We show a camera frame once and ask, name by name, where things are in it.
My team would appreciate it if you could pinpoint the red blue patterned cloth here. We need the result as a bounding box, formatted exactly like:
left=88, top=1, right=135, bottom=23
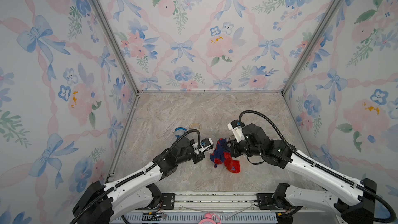
left=210, top=139, right=240, bottom=174

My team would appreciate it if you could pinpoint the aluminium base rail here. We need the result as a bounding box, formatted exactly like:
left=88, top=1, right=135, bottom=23
left=83, top=190, right=315, bottom=215

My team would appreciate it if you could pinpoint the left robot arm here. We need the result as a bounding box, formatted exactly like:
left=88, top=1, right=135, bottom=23
left=71, top=137, right=214, bottom=224

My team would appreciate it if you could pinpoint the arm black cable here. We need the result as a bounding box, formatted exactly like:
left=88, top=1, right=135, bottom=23
left=70, top=129, right=203, bottom=224
left=238, top=109, right=397, bottom=224

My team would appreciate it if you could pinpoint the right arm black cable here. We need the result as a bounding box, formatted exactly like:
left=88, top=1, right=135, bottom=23
left=238, top=109, right=397, bottom=224

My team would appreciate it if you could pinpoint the pink round object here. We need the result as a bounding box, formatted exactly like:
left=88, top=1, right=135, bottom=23
left=199, top=213, right=222, bottom=224

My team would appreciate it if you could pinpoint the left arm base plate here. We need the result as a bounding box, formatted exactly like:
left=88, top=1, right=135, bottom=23
left=132, top=192, right=175, bottom=211

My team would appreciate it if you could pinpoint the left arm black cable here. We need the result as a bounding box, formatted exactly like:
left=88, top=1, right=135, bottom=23
left=70, top=129, right=203, bottom=224

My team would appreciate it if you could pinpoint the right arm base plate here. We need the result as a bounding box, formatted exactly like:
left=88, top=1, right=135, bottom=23
left=254, top=193, right=297, bottom=211

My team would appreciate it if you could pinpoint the blue strap watch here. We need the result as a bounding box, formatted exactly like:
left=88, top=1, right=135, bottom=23
left=174, top=127, right=187, bottom=139

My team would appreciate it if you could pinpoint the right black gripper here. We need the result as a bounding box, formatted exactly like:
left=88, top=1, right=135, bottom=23
left=221, top=136, right=262, bottom=157

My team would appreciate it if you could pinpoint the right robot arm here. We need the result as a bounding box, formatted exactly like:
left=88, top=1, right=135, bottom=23
left=228, top=120, right=397, bottom=224

